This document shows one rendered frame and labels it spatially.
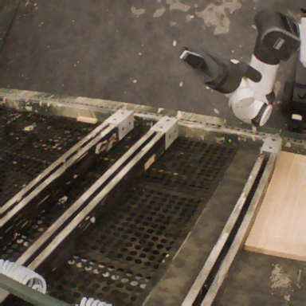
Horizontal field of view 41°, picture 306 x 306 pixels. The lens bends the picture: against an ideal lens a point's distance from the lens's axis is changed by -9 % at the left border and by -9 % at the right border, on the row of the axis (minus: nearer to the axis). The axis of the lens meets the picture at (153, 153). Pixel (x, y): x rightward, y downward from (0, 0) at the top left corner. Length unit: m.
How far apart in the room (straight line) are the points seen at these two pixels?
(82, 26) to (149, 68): 0.67
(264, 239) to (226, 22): 1.86
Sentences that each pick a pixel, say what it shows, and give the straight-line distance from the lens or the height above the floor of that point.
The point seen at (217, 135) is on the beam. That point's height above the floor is 0.90.
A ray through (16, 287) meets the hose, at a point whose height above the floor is 1.95.
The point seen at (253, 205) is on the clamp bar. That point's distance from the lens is 1.21.
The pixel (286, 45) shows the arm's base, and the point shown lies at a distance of 1.25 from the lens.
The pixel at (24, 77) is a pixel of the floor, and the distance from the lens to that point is 3.34.
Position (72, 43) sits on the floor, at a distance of 3.18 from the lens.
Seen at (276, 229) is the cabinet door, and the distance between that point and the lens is 1.22.
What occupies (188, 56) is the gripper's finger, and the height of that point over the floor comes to 1.64.
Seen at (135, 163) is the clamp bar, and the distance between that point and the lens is 1.39.
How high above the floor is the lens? 2.50
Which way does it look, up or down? 68 degrees down
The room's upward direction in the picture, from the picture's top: 69 degrees counter-clockwise
